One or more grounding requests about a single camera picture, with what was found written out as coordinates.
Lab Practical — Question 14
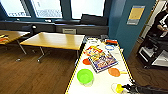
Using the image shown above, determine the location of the grey vent panel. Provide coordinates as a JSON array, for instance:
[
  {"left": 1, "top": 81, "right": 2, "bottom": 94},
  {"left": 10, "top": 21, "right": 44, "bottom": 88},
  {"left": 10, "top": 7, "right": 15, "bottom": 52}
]
[{"left": 61, "top": 28, "right": 78, "bottom": 35}]

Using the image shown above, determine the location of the red game box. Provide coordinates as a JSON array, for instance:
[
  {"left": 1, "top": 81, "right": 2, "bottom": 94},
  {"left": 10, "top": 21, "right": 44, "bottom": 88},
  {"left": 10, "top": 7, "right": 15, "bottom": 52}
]
[{"left": 83, "top": 45, "right": 105, "bottom": 57}]

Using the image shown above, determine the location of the dark window bench sofa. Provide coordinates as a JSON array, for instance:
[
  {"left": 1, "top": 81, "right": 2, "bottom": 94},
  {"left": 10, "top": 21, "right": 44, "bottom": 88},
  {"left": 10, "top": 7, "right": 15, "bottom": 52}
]
[{"left": 0, "top": 19, "right": 110, "bottom": 38}]

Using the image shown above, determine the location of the small orange toy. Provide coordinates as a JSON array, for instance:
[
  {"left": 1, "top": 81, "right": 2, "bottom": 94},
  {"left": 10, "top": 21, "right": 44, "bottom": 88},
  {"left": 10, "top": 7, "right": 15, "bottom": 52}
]
[{"left": 0, "top": 34, "right": 8, "bottom": 43}]

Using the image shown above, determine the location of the dark sofa backrest cushion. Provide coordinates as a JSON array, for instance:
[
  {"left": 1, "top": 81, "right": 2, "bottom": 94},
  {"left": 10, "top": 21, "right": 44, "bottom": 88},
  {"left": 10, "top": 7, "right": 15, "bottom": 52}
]
[{"left": 80, "top": 13, "right": 109, "bottom": 27}]

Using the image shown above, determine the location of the small yellow bowl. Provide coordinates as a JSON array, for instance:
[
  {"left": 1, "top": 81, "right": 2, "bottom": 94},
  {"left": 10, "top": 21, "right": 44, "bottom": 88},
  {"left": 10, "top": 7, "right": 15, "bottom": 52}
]
[{"left": 113, "top": 83, "right": 125, "bottom": 94}]

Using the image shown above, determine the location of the yellow wall sign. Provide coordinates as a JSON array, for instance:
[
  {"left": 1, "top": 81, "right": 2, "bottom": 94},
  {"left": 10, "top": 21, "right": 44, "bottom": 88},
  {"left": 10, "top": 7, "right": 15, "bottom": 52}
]
[{"left": 126, "top": 5, "right": 147, "bottom": 27}]

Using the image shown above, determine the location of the small orange item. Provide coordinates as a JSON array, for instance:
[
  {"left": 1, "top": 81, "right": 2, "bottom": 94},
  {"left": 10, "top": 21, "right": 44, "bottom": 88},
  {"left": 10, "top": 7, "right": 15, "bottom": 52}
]
[{"left": 107, "top": 67, "right": 122, "bottom": 78}]

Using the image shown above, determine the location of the bright window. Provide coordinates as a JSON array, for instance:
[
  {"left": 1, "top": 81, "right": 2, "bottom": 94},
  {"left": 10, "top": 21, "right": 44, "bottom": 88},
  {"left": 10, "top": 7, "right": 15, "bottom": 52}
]
[
  {"left": 0, "top": 0, "right": 31, "bottom": 19},
  {"left": 31, "top": 0, "right": 64, "bottom": 20},
  {"left": 70, "top": 0, "right": 106, "bottom": 20}
]

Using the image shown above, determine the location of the white wall outlet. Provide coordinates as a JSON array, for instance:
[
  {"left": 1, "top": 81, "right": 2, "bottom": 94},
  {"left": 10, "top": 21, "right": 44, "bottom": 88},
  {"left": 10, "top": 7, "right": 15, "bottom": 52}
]
[{"left": 118, "top": 48, "right": 124, "bottom": 54}]

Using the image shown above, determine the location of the yellow wooden table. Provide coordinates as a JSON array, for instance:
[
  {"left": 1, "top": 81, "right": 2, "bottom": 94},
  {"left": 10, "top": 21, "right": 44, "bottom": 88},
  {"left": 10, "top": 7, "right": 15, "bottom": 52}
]
[{"left": 0, "top": 29, "right": 32, "bottom": 57}]

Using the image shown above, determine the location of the green bowl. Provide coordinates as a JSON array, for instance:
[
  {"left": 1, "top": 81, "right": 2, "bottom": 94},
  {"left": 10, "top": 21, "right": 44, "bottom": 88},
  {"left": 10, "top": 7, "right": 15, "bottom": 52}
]
[{"left": 76, "top": 68, "right": 94, "bottom": 86}]

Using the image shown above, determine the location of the cream top table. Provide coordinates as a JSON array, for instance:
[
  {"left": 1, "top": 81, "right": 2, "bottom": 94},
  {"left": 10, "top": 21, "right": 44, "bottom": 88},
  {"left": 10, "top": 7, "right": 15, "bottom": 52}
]
[{"left": 19, "top": 31, "right": 86, "bottom": 64}]

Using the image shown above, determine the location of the colourful picture book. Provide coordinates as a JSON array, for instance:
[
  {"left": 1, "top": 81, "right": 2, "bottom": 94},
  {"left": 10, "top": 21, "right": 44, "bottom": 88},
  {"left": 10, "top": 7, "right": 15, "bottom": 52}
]
[{"left": 88, "top": 52, "right": 120, "bottom": 74}]

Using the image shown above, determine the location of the man in black shirt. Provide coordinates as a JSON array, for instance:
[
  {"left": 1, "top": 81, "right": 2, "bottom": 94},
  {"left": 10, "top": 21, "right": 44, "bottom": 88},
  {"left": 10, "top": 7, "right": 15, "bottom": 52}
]
[{"left": 151, "top": 5, "right": 168, "bottom": 38}]

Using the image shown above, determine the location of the red and black item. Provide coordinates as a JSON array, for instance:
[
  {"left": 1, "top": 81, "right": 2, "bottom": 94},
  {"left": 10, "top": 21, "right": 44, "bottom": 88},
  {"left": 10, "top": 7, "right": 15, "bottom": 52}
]
[{"left": 105, "top": 39, "right": 119, "bottom": 46}]

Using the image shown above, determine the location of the flat red disc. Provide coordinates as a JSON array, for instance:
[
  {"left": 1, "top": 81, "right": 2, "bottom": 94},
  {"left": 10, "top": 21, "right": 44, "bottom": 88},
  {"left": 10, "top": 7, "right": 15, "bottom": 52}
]
[{"left": 82, "top": 58, "right": 92, "bottom": 66}]

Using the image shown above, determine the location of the black wheeled cart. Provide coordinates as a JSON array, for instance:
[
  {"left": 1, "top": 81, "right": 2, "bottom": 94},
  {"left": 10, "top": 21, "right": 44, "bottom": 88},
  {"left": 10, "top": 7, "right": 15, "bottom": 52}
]
[{"left": 135, "top": 34, "right": 168, "bottom": 70}]

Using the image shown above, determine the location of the small yellow stick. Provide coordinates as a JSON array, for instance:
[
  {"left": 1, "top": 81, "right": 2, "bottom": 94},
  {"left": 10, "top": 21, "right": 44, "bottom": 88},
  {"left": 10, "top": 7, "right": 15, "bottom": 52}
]
[{"left": 120, "top": 70, "right": 128, "bottom": 75}]

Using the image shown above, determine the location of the white bowl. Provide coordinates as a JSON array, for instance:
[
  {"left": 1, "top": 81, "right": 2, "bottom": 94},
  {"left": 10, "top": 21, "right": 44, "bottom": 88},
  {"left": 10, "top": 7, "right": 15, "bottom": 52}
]
[{"left": 87, "top": 38, "right": 100, "bottom": 46}]

